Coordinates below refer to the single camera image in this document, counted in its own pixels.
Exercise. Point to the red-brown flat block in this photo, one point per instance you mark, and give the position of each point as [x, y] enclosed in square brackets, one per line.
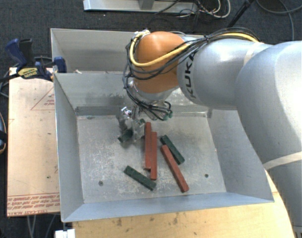
[147, 145]
[175, 168]
[154, 157]

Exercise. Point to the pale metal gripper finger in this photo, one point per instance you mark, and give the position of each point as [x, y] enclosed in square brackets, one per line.
[122, 124]
[138, 130]

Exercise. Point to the grey metal bin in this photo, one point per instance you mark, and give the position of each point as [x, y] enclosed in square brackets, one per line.
[103, 162]

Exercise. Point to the dark green block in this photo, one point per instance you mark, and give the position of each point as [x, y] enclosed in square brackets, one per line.
[126, 136]
[140, 178]
[173, 149]

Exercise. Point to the brown cardboard board red print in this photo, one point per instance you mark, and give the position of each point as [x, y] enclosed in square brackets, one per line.
[31, 142]

